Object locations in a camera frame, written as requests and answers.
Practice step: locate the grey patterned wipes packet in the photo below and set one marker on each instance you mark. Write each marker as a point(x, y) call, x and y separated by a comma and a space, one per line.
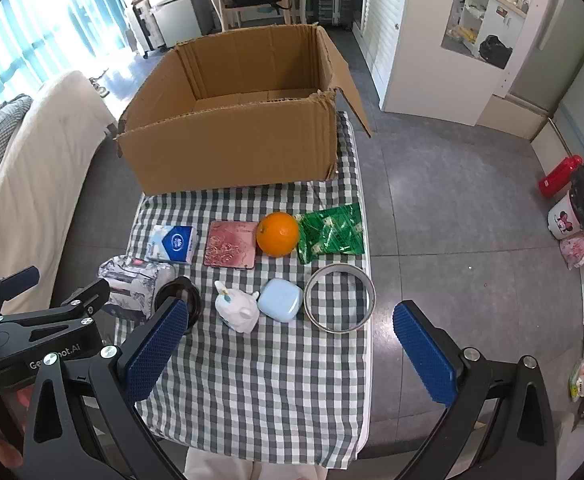
point(132, 280)

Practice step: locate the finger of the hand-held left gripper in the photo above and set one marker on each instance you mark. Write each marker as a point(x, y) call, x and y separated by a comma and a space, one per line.
point(22, 277)
point(84, 295)

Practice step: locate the green snack packet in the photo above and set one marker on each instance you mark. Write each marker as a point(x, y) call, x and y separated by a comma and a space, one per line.
point(332, 232)

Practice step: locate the orange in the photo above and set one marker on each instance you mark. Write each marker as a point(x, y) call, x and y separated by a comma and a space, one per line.
point(278, 235)

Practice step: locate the grey plaid cloth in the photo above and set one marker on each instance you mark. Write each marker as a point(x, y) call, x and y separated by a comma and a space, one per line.
point(2, 130)

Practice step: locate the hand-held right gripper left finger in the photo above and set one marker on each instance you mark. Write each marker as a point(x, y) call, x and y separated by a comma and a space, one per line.
point(157, 350)

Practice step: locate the light blue earbud case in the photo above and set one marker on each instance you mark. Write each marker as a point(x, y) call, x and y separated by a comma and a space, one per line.
point(279, 300)

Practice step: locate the white wardrobe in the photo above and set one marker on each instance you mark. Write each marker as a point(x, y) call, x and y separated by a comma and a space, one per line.
point(411, 35)

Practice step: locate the white cartoon trash bin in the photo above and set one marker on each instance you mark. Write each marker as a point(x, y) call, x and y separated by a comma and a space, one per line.
point(564, 222)

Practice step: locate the blue tissue pack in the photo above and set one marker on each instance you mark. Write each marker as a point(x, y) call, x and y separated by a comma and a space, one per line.
point(174, 245)

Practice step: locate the white unicorn figurine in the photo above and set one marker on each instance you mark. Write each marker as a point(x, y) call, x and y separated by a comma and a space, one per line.
point(237, 310)

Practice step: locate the blue curtain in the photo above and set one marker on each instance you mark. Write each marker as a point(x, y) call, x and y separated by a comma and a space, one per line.
point(47, 25)

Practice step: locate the checkered tablecloth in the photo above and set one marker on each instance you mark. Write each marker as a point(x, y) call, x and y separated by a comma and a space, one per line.
point(272, 385)

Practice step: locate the wooden chair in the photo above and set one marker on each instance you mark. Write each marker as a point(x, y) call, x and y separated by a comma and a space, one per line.
point(252, 12)

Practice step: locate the pink rose tin box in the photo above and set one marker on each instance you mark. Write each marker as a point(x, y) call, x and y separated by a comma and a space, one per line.
point(229, 245)

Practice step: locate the pink plastic bag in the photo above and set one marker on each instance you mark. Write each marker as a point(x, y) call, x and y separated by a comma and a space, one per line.
point(576, 252)

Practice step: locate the clear tape roll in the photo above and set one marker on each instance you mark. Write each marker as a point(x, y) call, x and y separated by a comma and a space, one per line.
point(342, 268)

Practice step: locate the brown cardboard box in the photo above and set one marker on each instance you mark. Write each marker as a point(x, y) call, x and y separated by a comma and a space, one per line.
point(232, 150)

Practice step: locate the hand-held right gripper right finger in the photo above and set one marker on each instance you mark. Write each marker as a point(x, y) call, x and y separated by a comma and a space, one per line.
point(424, 355)

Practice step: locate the white small fridge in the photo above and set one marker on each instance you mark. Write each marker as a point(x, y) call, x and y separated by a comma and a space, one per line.
point(182, 10)

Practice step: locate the person's light trousers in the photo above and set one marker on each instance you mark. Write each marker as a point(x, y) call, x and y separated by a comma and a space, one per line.
point(222, 470)

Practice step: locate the silver suitcase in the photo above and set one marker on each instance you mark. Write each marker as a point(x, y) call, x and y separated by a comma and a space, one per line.
point(147, 25)

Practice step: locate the red bottle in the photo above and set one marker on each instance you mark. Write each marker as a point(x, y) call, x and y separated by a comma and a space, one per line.
point(559, 176)

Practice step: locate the silver fridge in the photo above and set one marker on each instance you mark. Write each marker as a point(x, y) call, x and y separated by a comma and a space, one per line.
point(546, 50)

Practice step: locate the white bed blanket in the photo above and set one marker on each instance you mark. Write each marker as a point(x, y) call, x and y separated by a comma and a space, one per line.
point(37, 160)

